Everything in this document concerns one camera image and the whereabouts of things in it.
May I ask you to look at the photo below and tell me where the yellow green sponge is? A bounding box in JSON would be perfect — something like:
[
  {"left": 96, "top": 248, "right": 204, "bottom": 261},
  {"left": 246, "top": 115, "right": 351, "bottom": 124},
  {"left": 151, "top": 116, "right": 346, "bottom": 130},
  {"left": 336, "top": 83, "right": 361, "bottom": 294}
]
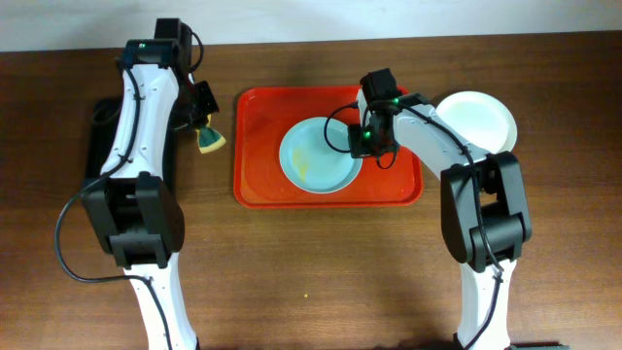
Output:
[{"left": 196, "top": 126, "right": 226, "bottom": 154}]

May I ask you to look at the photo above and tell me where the light blue plate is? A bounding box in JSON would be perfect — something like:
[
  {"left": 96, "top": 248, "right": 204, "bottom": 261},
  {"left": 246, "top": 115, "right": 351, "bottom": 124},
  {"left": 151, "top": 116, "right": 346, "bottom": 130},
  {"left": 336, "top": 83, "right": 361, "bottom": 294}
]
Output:
[{"left": 279, "top": 117, "right": 363, "bottom": 194}]

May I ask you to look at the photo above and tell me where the cream white plate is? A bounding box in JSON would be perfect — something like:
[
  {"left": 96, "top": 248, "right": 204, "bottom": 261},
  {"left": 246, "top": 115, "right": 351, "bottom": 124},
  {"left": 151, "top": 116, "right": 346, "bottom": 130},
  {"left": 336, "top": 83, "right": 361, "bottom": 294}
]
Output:
[{"left": 436, "top": 91, "right": 518, "bottom": 154}]

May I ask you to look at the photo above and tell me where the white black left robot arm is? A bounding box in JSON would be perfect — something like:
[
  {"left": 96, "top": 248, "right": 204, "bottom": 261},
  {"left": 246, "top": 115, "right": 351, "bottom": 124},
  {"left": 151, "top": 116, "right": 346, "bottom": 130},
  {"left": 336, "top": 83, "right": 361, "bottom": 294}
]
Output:
[{"left": 81, "top": 39, "right": 225, "bottom": 349}]

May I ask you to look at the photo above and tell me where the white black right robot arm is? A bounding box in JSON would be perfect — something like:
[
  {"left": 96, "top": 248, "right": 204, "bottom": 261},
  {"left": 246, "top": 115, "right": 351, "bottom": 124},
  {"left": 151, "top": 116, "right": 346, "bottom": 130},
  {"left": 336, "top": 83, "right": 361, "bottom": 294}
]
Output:
[{"left": 348, "top": 91, "right": 533, "bottom": 349}]

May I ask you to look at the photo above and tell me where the red plastic tray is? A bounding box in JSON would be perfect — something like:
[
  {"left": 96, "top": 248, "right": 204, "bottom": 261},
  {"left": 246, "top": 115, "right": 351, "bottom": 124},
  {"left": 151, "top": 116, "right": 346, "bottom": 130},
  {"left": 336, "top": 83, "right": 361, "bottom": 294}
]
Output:
[{"left": 233, "top": 86, "right": 424, "bottom": 209}]

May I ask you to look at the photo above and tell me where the black plastic tray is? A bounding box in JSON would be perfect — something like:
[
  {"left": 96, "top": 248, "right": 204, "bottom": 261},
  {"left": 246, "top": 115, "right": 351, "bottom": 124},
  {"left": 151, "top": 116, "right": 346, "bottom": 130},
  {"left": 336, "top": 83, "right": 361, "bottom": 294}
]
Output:
[{"left": 83, "top": 96, "right": 177, "bottom": 193}]

